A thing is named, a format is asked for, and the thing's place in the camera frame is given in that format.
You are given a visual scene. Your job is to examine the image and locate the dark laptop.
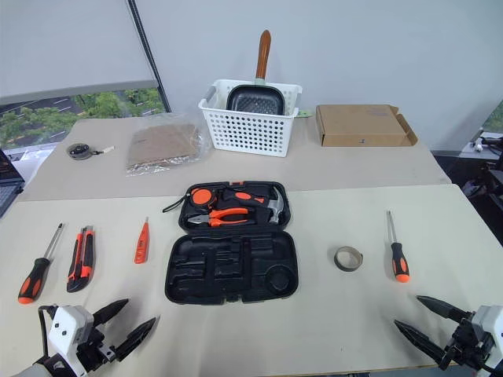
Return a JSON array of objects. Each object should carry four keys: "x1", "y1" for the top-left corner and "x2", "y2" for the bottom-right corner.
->
[{"x1": 0, "y1": 148, "x2": 26, "y2": 219}]

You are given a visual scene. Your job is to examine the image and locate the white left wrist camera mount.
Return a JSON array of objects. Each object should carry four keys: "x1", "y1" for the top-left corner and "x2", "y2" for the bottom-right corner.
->
[{"x1": 47, "y1": 305, "x2": 96, "y2": 375}]

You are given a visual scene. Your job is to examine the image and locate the Phillips screwdriver black orange handle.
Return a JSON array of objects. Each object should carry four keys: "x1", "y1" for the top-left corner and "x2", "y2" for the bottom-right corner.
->
[{"x1": 17, "y1": 222, "x2": 66, "y2": 305}]

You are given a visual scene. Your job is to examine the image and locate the black equipment with white parts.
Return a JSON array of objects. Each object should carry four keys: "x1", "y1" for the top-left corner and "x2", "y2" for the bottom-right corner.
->
[{"x1": 459, "y1": 130, "x2": 503, "y2": 206}]

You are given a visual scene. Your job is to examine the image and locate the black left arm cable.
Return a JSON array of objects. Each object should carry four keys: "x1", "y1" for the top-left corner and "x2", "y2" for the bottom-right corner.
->
[{"x1": 37, "y1": 304, "x2": 57, "y2": 359}]

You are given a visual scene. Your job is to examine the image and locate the black tool case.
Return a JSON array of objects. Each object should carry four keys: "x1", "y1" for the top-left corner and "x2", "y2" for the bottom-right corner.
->
[{"x1": 163, "y1": 180, "x2": 300, "y2": 306}]

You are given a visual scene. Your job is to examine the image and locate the round grey metal reel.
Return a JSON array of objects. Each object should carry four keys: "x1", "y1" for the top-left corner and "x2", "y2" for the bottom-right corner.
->
[{"x1": 65, "y1": 142, "x2": 116, "y2": 162}]

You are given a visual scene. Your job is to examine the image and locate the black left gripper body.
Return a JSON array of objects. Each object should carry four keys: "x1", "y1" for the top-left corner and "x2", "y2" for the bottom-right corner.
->
[{"x1": 75, "y1": 321, "x2": 119, "y2": 373}]

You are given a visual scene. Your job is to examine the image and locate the black pan wooden handle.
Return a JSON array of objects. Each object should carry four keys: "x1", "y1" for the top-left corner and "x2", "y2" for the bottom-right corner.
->
[{"x1": 225, "y1": 29, "x2": 285, "y2": 118}]

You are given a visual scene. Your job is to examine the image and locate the white perforated plastic basket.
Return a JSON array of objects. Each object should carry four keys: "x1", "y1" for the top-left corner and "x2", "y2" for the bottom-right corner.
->
[{"x1": 197, "y1": 79, "x2": 303, "y2": 159}]

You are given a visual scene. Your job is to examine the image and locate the grey tape roll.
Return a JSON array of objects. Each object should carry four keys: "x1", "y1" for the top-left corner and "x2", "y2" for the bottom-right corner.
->
[{"x1": 334, "y1": 246, "x2": 364, "y2": 273}]

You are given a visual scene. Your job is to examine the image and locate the black window frame bar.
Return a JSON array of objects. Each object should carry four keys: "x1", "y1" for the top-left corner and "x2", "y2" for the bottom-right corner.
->
[{"x1": 127, "y1": 0, "x2": 172, "y2": 113}]

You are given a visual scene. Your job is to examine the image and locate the claw hammer black handle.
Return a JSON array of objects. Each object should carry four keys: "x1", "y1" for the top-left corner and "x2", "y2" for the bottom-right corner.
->
[{"x1": 218, "y1": 185, "x2": 287, "y2": 225}]

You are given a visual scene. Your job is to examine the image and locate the clear bag with brown card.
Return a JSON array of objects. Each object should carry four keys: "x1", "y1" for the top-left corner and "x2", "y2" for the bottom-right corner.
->
[{"x1": 125, "y1": 112, "x2": 208, "y2": 178}]

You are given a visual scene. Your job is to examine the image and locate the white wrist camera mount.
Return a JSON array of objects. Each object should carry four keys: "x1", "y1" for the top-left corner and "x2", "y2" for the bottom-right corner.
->
[
  {"x1": 470, "y1": 304, "x2": 503, "y2": 368},
  {"x1": 47, "y1": 305, "x2": 96, "y2": 375}
]

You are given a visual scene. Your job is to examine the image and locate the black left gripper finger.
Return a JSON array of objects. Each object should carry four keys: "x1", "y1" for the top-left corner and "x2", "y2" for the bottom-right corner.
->
[
  {"x1": 93, "y1": 298, "x2": 130, "y2": 327},
  {"x1": 113, "y1": 316, "x2": 158, "y2": 362}
]

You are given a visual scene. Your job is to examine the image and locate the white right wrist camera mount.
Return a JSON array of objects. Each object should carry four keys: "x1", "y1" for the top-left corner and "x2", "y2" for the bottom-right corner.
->
[{"x1": 470, "y1": 304, "x2": 503, "y2": 368}]

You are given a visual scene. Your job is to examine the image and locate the orange voltage tester pen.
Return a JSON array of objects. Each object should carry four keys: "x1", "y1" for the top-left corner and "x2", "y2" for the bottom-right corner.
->
[{"x1": 134, "y1": 216, "x2": 152, "y2": 265}]

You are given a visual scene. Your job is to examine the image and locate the brown cardboard box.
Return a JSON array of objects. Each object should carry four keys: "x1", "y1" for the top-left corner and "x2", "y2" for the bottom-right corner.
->
[{"x1": 314, "y1": 103, "x2": 419, "y2": 148}]

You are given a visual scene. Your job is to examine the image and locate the orange handled pliers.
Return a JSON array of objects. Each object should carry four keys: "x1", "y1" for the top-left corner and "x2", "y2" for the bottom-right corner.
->
[{"x1": 187, "y1": 207, "x2": 251, "y2": 229}]

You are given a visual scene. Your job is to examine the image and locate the orange black tape measure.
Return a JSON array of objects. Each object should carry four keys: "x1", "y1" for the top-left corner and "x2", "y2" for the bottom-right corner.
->
[{"x1": 162, "y1": 187, "x2": 218, "y2": 214}]

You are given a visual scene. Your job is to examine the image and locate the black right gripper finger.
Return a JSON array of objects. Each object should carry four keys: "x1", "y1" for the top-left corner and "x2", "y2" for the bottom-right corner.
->
[
  {"x1": 393, "y1": 319, "x2": 450, "y2": 367},
  {"x1": 415, "y1": 295, "x2": 469, "y2": 324}
]

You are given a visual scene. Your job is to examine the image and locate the orange black utility knife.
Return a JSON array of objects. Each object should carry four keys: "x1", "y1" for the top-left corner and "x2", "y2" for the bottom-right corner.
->
[{"x1": 65, "y1": 225, "x2": 97, "y2": 294}]

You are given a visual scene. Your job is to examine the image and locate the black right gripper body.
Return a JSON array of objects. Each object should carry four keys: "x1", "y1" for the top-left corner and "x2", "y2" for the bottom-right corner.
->
[{"x1": 439, "y1": 309, "x2": 493, "y2": 372}]

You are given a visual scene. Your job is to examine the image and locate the white roller blind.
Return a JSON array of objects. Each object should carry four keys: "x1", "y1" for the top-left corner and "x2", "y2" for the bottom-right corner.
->
[{"x1": 0, "y1": 0, "x2": 159, "y2": 106}]

